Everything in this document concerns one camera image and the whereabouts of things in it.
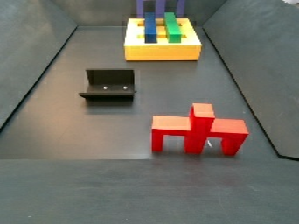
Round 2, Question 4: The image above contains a purple interlocking block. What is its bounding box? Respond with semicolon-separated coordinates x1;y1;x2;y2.
135;0;186;18

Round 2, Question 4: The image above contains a yellow slotted board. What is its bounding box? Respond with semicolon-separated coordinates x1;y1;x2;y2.
125;18;202;61

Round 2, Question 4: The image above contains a red interlocking block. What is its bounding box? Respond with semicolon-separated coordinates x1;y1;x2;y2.
153;103;249;156

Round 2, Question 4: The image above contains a green bar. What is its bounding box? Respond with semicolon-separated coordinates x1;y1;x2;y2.
163;12;184;43

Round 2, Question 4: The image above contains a blue bar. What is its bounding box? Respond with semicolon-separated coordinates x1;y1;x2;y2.
145;12;158;43

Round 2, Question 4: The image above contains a black fixture bracket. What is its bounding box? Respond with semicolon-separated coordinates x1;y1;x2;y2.
79;68;137;100

